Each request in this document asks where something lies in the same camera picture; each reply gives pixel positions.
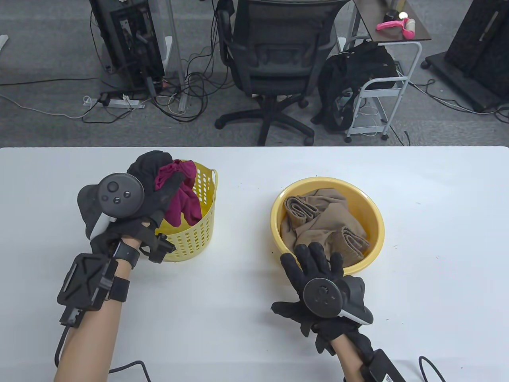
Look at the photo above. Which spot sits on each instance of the maroon shorts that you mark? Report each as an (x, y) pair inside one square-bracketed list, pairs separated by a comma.
[(183, 203)]

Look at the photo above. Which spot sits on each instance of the metal desk leg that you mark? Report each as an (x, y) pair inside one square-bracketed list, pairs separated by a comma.
[(175, 24)]

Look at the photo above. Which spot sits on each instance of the person's left forearm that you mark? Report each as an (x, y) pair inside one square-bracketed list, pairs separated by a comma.
[(91, 346)]

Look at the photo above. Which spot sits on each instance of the white object at edge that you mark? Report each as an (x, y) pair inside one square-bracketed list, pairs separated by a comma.
[(3, 41)]

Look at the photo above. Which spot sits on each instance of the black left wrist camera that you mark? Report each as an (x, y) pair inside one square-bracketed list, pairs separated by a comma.
[(159, 248)]

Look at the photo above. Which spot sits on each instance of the black hand controller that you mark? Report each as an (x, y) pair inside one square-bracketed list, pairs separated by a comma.
[(324, 296), (119, 195)]

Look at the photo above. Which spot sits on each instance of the person's left hand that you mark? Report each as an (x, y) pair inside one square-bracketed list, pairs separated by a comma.
[(149, 171)]

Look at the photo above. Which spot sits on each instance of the black mesh office chair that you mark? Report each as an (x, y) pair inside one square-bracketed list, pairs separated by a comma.
[(278, 63)]

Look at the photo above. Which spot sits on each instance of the black backpack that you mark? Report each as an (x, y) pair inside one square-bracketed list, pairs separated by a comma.
[(350, 75)]

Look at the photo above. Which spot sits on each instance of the yellow plastic basin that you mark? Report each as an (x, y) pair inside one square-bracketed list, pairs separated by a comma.
[(373, 230)]

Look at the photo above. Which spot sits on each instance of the black wheeled stand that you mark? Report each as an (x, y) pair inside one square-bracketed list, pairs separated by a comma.
[(473, 51)]

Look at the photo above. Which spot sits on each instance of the black left wrist band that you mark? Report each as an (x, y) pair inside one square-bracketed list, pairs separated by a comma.
[(128, 254)]

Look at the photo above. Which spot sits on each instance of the black right forearm box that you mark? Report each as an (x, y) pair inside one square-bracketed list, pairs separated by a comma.
[(383, 368)]

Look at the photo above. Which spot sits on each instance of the pink plastic tool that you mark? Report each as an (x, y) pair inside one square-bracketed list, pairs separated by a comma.
[(391, 26)]

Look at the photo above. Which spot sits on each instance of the tan shorts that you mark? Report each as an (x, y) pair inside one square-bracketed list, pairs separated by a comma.
[(326, 219)]

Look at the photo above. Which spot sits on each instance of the black open computer tower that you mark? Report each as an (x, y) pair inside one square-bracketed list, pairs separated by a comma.
[(131, 43)]

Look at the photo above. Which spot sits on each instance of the person's right hand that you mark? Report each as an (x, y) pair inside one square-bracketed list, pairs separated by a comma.
[(314, 264)]

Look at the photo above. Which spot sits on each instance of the yellow perforated plastic basket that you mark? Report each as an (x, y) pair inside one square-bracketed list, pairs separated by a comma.
[(199, 234)]

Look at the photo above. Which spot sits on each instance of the small black round device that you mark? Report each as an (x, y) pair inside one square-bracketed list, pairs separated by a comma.
[(391, 15)]

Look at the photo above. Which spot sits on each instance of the white rolling cart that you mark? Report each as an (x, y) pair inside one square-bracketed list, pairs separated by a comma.
[(381, 83)]

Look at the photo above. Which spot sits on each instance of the black left forearm mount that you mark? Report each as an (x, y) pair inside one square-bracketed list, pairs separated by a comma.
[(85, 282)]

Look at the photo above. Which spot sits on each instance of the white power strip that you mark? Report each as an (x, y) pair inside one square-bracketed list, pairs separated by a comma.
[(119, 103)]

